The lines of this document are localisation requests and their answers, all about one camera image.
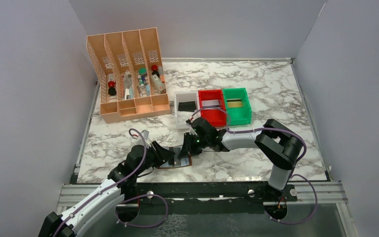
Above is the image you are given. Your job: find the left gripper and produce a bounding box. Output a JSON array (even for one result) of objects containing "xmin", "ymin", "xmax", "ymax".
[{"xmin": 136, "ymin": 141, "xmax": 176, "ymax": 176}]

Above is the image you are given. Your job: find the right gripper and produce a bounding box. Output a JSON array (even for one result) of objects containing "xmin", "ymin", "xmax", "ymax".
[{"xmin": 179, "ymin": 132, "xmax": 210, "ymax": 159}]

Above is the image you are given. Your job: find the brown leather card holder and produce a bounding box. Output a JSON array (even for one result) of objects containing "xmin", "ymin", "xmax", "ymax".
[{"xmin": 158, "ymin": 146, "xmax": 192, "ymax": 169}]

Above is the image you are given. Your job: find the white plastic bin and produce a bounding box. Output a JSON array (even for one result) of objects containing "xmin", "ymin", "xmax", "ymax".
[{"xmin": 174, "ymin": 91, "xmax": 200, "ymax": 130}]

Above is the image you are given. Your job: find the red plastic bin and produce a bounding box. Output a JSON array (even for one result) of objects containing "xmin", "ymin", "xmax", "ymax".
[{"xmin": 198, "ymin": 89, "xmax": 227, "ymax": 127}]

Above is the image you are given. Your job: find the green plastic bin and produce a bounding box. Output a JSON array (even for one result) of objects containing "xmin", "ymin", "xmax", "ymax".
[{"xmin": 222, "ymin": 87, "xmax": 252, "ymax": 126}]

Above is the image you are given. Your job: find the orange desk organizer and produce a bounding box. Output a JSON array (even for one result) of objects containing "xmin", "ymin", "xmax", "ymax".
[{"xmin": 86, "ymin": 28, "xmax": 171, "ymax": 123}]

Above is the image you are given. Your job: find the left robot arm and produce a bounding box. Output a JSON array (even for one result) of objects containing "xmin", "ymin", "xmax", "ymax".
[{"xmin": 39, "ymin": 141, "xmax": 178, "ymax": 237}]

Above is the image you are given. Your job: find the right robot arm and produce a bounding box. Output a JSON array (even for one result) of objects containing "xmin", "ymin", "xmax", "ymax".
[{"xmin": 178, "ymin": 118, "xmax": 306, "ymax": 201}]

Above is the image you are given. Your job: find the black card in white bin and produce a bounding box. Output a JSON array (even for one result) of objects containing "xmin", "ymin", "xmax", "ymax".
[{"xmin": 177, "ymin": 101, "xmax": 197, "ymax": 112}]

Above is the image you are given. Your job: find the silver card in red bin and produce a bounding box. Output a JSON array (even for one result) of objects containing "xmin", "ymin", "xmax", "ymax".
[{"xmin": 201, "ymin": 99, "xmax": 220, "ymax": 107}]

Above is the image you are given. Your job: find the gold card in green bin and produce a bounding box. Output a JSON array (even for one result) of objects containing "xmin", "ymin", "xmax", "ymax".
[{"xmin": 227, "ymin": 99, "xmax": 243, "ymax": 108}]

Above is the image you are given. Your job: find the red black stamp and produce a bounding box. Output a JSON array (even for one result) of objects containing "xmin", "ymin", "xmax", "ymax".
[{"xmin": 108, "ymin": 80, "xmax": 116, "ymax": 96}]

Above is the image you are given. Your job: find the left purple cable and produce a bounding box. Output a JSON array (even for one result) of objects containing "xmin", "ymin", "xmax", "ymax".
[{"xmin": 52, "ymin": 128, "xmax": 169, "ymax": 237}]

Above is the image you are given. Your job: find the purple cable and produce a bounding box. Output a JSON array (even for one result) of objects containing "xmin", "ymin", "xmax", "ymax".
[
  {"xmin": 52, "ymin": 128, "xmax": 169, "ymax": 237},
  {"xmin": 186, "ymin": 106, "xmax": 318, "ymax": 226}
]

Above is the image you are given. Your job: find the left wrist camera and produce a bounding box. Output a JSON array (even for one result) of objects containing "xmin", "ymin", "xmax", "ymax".
[{"xmin": 133, "ymin": 130, "xmax": 150, "ymax": 145}]

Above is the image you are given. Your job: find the black mounting rail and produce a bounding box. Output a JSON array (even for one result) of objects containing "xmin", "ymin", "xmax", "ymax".
[{"xmin": 58, "ymin": 180, "xmax": 344, "ymax": 217}]

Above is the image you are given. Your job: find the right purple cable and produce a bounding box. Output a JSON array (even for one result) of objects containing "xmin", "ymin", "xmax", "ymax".
[{"xmin": 186, "ymin": 106, "xmax": 318, "ymax": 226}]

